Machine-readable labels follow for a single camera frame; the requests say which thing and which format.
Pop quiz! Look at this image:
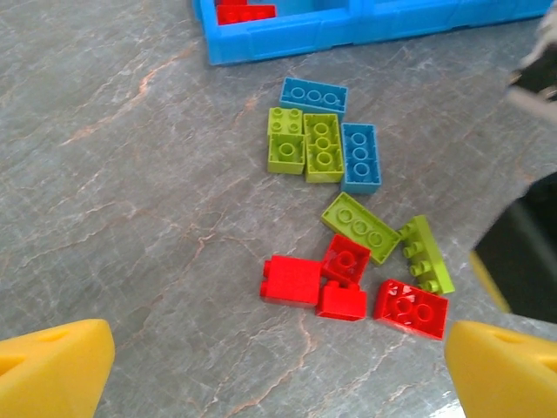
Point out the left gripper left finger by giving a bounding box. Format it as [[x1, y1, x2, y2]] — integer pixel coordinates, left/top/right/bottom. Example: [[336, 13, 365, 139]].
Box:
[[0, 318, 117, 418]]

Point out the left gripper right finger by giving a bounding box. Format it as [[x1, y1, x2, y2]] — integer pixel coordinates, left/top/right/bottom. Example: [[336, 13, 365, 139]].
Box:
[[444, 320, 557, 418]]

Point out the long green lego brick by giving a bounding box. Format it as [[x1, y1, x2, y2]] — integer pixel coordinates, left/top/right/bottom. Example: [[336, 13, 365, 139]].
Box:
[[396, 214, 456, 296], [303, 112, 346, 184], [320, 191, 401, 266]]

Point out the blue lego brick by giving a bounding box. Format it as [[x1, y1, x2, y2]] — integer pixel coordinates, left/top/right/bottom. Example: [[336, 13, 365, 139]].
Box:
[[278, 77, 349, 115], [339, 122, 384, 196]]

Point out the short green lego brick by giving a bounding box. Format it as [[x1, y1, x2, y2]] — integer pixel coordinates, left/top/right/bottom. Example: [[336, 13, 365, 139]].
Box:
[[265, 132, 305, 176], [265, 107, 305, 137]]

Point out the blue three-compartment plastic bin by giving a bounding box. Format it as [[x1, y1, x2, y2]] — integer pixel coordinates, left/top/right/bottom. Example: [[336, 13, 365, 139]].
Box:
[[191, 0, 554, 66]]

